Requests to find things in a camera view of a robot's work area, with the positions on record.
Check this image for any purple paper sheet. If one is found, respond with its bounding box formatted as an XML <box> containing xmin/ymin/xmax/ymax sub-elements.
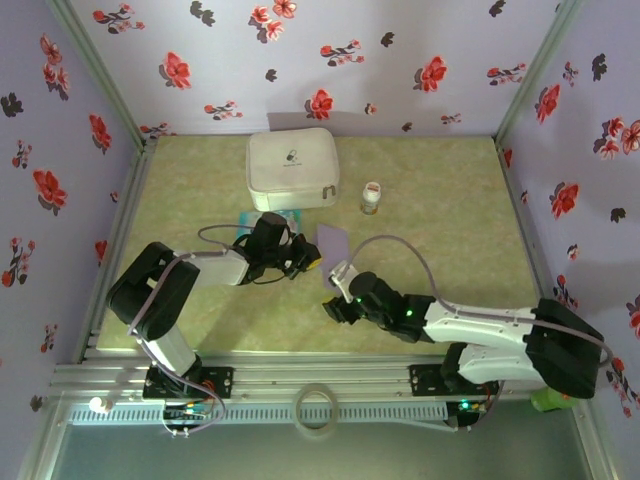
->
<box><xmin>317</xmin><ymin>223</ymin><xmax>351</xmax><ymax>290</ymax></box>

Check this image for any blue wet wipes packet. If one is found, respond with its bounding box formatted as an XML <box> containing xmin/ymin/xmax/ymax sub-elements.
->
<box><xmin>238</xmin><ymin>209</ymin><xmax>305</xmax><ymax>239</ymax></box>

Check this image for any white pill bottle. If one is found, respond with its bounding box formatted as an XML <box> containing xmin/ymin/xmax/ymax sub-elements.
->
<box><xmin>359</xmin><ymin>180</ymin><xmax>383</xmax><ymax>217</ymax></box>

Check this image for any white zip case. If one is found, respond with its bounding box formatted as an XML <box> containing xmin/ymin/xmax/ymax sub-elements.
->
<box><xmin>243</xmin><ymin>126</ymin><xmax>343</xmax><ymax>213</ymax></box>

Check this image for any clear tape roll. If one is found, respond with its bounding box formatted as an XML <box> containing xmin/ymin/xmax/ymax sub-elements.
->
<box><xmin>293</xmin><ymin>383</ymin><xmax>343</xmax><ymax>442</ymax></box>

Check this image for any green plastic container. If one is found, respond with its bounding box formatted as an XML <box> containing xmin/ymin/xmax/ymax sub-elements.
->
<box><xmin>530</xmin><ymin>388</ymin><xmax>576</xmax><ymax>414</ymax></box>

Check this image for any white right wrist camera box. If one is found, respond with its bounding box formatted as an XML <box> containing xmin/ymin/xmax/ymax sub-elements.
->
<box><xmin>327</xmin><ymin>258</ymin><xmax>359</xmax><ymax>295</ymax></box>

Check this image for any long aluminium frame rail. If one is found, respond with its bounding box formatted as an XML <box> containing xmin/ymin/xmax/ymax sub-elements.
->
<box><xmin>48</xmin><ymin>355</ymin><xmax>600</xmax><ymax>401</ymax></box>

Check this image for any grey right arm cable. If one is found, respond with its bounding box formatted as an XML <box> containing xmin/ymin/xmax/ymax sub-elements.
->
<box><xmin>347</xmin><ymin>235</ymin><xmax>615</xmax><ymax>434</ymax></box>

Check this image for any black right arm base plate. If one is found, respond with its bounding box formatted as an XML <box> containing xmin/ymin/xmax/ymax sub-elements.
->
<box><xmin>408</xmin><ymin>363</ymin><xmax>501</xmax><ymax>400</ymax></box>

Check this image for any grey slotted cable duct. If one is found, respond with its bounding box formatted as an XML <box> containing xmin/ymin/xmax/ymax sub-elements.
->
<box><xmin>66</xmin><ymin>402</ymin><xmax>450</xmax><ymax>427</ymax></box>

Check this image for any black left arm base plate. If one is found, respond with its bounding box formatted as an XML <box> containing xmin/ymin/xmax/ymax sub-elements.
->
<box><xmin>143</xmin><ymin>366</ymin><xmax>235</xmax><ymax>400</ymax></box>

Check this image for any aluminium side rail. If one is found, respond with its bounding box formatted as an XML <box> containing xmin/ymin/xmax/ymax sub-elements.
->
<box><xmin>494</xmin><ymin>137</ymin><xmax>571</xmax><ymax>360</ymax></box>
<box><xmin>73</xmin><ymin>137</ymin><xmax>162</xmax><ymax>365</ymax></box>

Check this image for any aluminium corner post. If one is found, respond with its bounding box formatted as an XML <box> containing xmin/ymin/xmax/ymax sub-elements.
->
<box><xmin>45</xmin><ymin>0</ymin><xmax>149</xmax><ymax>147</ymax></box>
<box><xmin>493</xmin><ymin>0</ymin><xmax>587</xmax><ymax>142</ymax></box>

